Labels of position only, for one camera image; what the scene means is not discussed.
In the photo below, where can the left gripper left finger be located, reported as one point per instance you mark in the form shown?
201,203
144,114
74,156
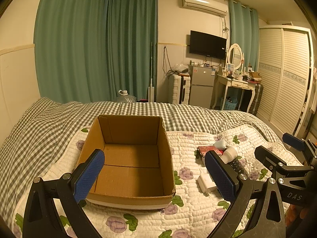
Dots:
41,218

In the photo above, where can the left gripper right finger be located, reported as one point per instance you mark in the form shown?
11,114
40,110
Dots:
267,218

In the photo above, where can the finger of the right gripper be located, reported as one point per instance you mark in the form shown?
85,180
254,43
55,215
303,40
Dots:
307,148
278,167

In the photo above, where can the black remote control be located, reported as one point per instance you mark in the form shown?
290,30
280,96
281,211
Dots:
237,167

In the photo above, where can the large white bottle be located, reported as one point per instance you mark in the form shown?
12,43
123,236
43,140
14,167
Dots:
229,154

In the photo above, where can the small light blue bottle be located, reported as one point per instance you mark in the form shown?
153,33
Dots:
220,145

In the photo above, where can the white power adapter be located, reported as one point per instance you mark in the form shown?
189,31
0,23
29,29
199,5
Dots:
206,184

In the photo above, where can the grey checked bed cover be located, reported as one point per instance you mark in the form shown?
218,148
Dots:
42,134

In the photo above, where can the dark suitcase by wardrobe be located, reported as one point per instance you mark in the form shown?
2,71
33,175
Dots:
257,99

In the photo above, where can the open cardboard box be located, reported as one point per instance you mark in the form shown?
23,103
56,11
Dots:
138,168

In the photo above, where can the blue laundry basket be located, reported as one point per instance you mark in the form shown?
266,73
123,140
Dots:
230,103

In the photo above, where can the white louvred wardrobe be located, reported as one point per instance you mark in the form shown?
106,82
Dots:
285,64

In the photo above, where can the white dressing table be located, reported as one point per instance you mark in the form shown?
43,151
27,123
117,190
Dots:
227,82

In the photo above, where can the clear water jug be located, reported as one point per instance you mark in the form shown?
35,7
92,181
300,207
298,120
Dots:
124,97

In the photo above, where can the oval vanity mirror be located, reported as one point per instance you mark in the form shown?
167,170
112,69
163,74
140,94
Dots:
235,57

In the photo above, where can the silver small fridge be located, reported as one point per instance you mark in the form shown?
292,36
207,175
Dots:
202,84

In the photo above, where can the white flat mop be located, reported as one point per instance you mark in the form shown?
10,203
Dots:
151,89

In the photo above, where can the white suitcase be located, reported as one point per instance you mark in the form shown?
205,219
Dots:
179,89

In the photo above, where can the green curtain right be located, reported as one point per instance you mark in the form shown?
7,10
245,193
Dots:
245,31

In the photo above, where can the green curtain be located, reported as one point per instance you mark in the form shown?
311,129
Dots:
245,31
88,50

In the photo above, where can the green curtain left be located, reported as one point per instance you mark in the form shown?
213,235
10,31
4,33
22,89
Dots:
88,50

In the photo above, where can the white air conditioner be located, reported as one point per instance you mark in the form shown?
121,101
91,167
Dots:
208,6

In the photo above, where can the black wall television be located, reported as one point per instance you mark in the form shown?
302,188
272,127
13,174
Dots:
207,45

